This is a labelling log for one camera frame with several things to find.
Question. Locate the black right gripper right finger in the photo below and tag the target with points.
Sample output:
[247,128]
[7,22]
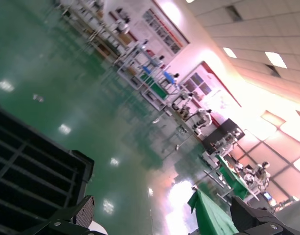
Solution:
[252,220]

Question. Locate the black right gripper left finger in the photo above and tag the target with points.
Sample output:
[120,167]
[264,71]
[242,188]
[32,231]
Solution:
[71,218]

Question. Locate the black slotted container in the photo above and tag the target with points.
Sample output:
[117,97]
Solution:
[30,137]

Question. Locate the large green cloth table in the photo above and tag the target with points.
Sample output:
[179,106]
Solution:
[211,215]

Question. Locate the black cabinet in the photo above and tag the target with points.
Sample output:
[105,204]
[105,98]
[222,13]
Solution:
[220,132]

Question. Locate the white frame workstation rack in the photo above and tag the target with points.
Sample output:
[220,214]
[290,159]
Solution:
[137,61]
[159,90]

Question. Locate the photo strip wall poster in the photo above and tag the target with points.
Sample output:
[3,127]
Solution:
[164,34]

